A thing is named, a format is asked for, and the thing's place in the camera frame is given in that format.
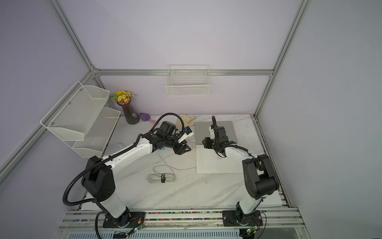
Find yellow artificial flowers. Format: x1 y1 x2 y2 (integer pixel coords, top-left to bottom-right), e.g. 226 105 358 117
110 91 135 105

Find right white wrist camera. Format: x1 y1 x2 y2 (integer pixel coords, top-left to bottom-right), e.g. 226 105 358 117
209 125 227 139

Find black corrugated cable conduit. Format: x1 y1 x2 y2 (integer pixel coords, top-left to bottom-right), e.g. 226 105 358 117
62 113 186 207

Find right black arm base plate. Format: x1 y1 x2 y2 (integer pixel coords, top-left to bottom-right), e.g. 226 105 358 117
222 210 263 227

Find white wire wall basket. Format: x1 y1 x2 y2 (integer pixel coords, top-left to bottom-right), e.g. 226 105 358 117
166 65 210 97

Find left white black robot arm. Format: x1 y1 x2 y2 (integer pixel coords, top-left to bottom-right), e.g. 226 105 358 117
81 129 194 220

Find dark purple glass vase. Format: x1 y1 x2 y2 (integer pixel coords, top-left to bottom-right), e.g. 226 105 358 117
117 101 140 125

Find white two-tier mesh shelf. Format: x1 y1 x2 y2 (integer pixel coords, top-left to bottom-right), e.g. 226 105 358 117
40 81 120 158

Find bundled white power cord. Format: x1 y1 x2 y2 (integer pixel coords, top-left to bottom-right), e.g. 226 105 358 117
147 165 177 184

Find aluminium frame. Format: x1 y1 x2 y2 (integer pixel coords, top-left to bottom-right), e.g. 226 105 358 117
1 1 311 187

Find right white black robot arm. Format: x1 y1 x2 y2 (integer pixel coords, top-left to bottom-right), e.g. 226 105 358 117
202 137 280 226

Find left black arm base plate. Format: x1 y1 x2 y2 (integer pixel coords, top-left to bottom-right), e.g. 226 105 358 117
102 212 146 229

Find silver apple laptop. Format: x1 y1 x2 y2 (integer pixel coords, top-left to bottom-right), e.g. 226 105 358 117
194 120 238 144

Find purple pink hairbrush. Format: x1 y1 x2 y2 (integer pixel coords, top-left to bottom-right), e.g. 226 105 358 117
139 113 156 124

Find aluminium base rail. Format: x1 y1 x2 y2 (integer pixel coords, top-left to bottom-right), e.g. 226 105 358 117
58 207 306 231

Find beige work glove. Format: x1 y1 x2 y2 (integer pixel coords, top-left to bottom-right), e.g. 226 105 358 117
176 114 197 130

